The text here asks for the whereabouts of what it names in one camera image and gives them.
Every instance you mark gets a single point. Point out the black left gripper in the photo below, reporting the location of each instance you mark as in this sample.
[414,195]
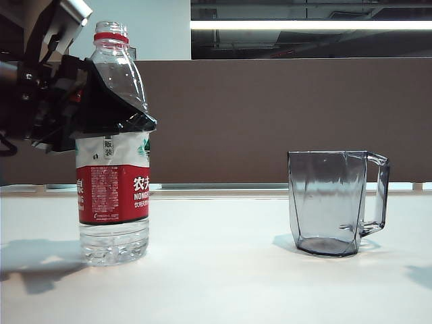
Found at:
[50,101]

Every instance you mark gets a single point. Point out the clear water bottle red label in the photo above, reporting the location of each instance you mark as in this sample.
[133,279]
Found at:
[111,202]

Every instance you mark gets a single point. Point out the grey transparent faceted mug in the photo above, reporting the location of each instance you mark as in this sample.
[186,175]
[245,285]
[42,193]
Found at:
[324,202]

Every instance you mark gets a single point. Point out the beige round column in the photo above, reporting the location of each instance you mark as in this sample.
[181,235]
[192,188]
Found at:
[33,33]

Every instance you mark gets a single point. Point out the brown fabric desk partition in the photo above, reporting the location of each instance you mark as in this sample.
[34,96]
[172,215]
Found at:
[236,118]

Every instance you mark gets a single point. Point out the long white ceiling light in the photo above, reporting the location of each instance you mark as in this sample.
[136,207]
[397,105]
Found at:
[303,25]

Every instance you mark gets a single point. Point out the silver wall plate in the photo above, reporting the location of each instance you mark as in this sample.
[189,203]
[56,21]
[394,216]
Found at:
[133,53]

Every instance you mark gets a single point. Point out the beige partition support bracket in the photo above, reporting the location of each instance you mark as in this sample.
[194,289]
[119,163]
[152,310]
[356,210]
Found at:
[40,188]
[418,186]

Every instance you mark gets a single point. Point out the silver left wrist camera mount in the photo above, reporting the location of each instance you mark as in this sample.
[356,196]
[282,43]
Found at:
[71,13]

